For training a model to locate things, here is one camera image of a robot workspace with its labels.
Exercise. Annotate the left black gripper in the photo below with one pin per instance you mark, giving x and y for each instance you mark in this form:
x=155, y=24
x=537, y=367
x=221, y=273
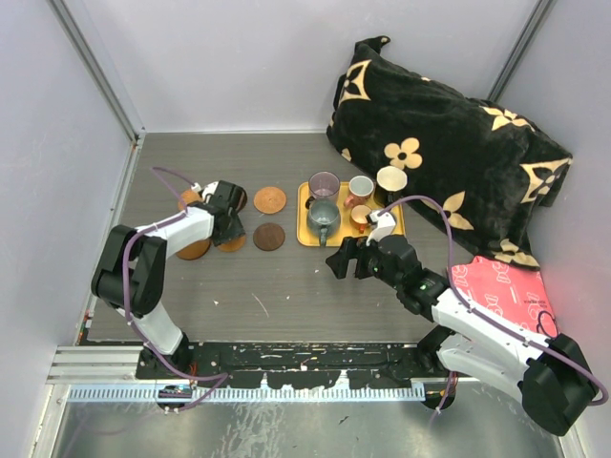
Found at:
x=236, y=232

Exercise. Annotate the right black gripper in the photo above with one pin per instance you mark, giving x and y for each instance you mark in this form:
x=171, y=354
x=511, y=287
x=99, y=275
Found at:
x=350, y=248

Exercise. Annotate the dark brown wooden coaster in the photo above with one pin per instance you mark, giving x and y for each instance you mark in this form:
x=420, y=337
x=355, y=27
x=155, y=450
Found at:
x=242, y=201

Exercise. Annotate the orange cork coaster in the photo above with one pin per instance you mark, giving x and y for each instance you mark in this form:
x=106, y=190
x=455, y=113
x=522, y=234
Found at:
x=187, y=197

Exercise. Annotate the light woven coaster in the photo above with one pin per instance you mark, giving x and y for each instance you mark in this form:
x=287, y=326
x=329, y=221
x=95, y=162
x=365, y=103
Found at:
x=270, y=200

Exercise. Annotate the orange wooden coaster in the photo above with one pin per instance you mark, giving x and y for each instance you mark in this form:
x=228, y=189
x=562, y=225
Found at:
x=233, y=245

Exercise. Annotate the grooved wooden coaster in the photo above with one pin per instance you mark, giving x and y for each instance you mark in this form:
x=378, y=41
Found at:
x=194, y=250

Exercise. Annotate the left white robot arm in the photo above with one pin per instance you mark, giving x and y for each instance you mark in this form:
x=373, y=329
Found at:
x=129, y=275

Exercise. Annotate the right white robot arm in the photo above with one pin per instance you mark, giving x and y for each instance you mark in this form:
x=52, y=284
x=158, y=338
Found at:
x=548, y=376

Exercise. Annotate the small orange cup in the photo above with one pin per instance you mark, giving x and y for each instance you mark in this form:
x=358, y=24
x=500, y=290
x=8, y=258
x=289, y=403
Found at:
x=359, y=218

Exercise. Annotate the purple transparent cup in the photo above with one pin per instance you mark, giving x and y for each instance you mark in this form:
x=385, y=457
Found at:
x=324, y=185

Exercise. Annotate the black cup cream inside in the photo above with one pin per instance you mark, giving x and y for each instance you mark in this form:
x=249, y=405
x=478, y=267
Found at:
x=390, y=183

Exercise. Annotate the grey mug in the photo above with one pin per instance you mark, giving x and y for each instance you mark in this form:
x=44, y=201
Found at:
x=323, y=219

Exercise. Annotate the pink mug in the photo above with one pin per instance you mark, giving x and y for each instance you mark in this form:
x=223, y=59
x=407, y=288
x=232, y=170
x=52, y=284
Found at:
x=360, y=189

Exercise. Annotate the black floral pillow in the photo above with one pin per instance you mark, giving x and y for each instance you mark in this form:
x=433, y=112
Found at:
x=472, y=165

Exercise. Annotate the red patterned bag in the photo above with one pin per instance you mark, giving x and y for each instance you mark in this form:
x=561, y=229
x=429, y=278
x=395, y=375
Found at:
x=515, y=294

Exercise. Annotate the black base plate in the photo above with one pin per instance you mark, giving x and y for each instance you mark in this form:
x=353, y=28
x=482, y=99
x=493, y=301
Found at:
x=310, y=365

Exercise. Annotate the white cable duct rail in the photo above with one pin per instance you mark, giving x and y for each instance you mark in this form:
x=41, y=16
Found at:
x=177, y=394

